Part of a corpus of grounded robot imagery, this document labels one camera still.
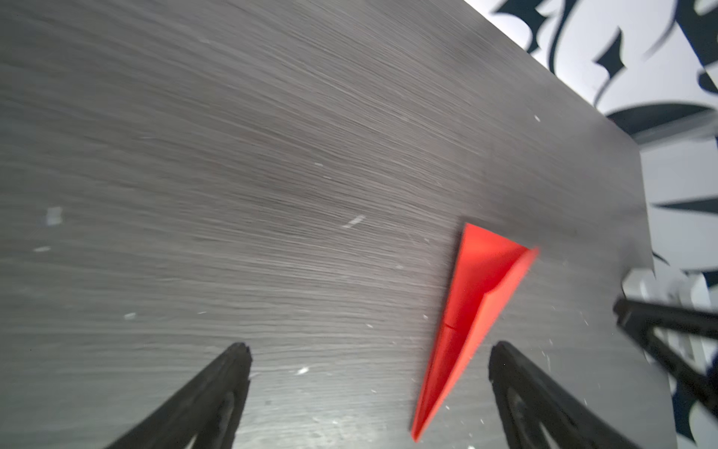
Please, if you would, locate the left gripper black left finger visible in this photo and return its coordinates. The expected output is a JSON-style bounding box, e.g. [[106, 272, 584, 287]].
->
[[110, 342, 252, 448]]

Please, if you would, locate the white rectangular box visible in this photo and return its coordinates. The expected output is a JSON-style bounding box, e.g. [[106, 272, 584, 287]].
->
[[622, 265, 717, 372]]

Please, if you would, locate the red square paper sheet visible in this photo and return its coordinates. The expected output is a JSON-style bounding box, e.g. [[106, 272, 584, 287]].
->
[[411, 224, 540, 443]]

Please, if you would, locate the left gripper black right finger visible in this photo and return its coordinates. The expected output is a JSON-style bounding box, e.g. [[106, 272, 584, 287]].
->
[[489, 342, 637, 448]]

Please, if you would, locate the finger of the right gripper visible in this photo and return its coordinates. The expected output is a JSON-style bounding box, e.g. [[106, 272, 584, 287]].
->
[[613, 297, 717, 415]]

